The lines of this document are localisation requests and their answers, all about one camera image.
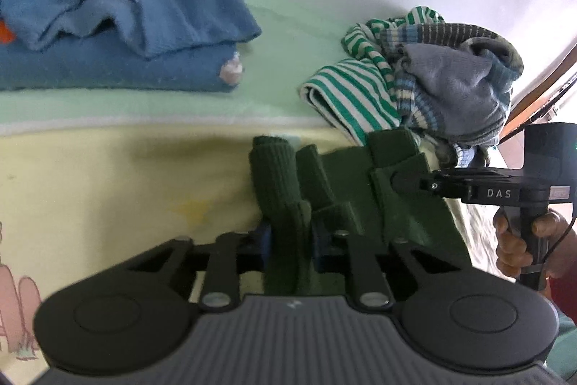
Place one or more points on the wooden door frame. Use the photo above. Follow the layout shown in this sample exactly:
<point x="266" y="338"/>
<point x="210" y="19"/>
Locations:
<point x="541" y="92"/>

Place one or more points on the dark blue folded sweater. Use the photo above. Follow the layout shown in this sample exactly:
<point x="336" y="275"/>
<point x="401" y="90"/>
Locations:
<point x="112" y="71"/>

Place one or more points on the green white thin-striped shirt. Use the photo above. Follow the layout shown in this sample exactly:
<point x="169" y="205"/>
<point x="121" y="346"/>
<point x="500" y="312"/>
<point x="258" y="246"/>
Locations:
<point x="351" y="96"/>

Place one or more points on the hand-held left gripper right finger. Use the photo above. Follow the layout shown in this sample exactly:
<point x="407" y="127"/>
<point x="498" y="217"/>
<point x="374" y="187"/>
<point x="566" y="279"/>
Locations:
<point x="317" y="249"/>

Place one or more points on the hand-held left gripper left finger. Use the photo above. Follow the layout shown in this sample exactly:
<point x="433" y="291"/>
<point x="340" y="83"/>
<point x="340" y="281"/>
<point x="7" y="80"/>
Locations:
<point x="266" y="247"/>

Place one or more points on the person's right hand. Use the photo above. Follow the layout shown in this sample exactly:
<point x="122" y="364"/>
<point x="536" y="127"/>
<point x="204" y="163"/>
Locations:
<point x="509" y="249"/>

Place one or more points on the grey blue striped sweater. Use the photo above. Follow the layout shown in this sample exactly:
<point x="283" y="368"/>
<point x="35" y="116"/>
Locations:
<point x="460" y="87"/>

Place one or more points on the green white striped sweater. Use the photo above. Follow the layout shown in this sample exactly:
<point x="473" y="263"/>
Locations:
<point x="351" y="186"/>

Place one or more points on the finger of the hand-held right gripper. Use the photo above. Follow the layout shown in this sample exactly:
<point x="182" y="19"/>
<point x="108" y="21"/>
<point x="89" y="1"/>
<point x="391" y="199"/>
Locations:
<point x="428" y="184"/>

